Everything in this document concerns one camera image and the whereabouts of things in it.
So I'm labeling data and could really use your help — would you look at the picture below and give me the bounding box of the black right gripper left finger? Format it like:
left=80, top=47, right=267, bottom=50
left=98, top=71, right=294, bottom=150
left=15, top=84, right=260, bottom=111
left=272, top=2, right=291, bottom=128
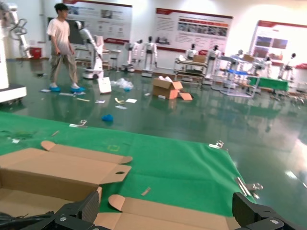
left=47, top=191, right=100, bottom=230

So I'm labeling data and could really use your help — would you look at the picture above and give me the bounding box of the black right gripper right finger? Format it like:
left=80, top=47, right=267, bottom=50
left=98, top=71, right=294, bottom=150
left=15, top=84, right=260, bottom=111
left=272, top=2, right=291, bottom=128
left=232, top=192, right=303, bottom=230

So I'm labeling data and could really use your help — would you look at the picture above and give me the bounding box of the black power cable bundle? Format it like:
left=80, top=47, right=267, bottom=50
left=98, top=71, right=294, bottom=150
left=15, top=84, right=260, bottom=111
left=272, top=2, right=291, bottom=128
left=0, top=210, right=55, bottom=228

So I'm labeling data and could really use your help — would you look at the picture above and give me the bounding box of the brown cardboard box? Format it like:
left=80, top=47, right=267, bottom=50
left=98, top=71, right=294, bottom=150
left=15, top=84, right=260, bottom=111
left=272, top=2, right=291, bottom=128
left=0, top=140, right=133, bottom=219
left=94, top=194, right=242, bottom=230

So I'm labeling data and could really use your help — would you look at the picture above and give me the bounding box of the open cardboard box on floor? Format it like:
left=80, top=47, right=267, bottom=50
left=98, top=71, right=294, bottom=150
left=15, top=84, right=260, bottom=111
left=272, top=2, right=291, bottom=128
left=153, top=75, right=184, bottom=100

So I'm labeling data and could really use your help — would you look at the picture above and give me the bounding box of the green table cloth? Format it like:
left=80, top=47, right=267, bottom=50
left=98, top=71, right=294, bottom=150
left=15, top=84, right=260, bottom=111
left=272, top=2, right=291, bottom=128
left=0, top=111, right=257, bottom=218

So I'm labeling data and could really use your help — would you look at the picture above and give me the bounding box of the white paper bag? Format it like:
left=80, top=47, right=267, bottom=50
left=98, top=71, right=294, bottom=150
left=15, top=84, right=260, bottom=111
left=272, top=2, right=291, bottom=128
left=97, top=77, right=112, bottom=94

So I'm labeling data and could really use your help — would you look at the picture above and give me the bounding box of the clear plastic wrap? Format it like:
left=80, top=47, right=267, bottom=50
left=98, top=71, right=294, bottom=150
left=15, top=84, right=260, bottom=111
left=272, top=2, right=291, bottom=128
left=110, top=78, right=134, bottom=92

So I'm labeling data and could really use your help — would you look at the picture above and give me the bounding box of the flat cardboard piece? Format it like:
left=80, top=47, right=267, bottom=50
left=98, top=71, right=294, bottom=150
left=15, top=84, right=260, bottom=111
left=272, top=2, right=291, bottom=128
left=177, top=92, right=193, bottom=101

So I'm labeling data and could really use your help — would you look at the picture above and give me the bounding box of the green covered table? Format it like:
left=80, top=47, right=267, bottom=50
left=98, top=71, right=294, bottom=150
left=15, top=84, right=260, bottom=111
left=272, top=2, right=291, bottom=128
left=248, top=76, right=290, bottom=93

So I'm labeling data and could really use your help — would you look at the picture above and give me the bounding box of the blue and white rack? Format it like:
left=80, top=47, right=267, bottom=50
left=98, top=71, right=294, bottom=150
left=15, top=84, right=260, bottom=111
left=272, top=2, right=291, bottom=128
left=219, top=54, right=262, bottom=98

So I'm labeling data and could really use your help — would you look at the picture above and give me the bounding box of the white wheeled robot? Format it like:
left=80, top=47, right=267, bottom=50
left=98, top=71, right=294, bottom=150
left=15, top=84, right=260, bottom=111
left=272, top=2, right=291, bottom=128
left=74, top=21, right=105, bottom=80

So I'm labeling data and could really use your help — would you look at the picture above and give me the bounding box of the white humanoid robot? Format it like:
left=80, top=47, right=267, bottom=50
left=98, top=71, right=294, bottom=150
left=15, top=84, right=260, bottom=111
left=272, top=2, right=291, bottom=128
left=277, top=52, right=297, bottom=81
left=124, top=39, right=144, bottom=72
left=141, top=35, right=159, bottom=78
left=205, top=45, right=223, bottom=80
left=185, top=43, right=199, bottom=60
left=262, top=57, right=274, bottom=79

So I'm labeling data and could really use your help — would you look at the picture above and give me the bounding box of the white work table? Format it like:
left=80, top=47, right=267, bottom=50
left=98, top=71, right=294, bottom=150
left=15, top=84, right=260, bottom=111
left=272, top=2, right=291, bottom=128
left=174, top=57, right=209, bottom=82

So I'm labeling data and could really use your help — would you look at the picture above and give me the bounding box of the red bin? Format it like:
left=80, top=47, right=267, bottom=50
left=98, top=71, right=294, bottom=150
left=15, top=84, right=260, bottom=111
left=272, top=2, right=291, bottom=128
left=29, top=47, right=43, bottom=59

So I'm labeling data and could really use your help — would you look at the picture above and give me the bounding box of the large white robot machine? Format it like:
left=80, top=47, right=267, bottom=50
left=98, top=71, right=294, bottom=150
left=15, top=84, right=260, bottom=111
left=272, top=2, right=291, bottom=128
left=0, top=2, right=34, bottom=106

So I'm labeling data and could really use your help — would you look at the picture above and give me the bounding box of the man in white t-shirt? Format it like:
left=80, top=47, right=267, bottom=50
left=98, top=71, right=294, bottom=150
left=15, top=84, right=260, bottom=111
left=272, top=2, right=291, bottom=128
left=47, top=2, right=86, bottom=93

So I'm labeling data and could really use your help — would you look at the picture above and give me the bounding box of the wall info poster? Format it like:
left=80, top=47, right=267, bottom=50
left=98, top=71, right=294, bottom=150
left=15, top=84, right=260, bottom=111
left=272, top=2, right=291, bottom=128
left=154, top=7, right=234, bottom=52
left=62, top=0, right=133, bottom=45
left=249, top=20, right=307, bottom=67

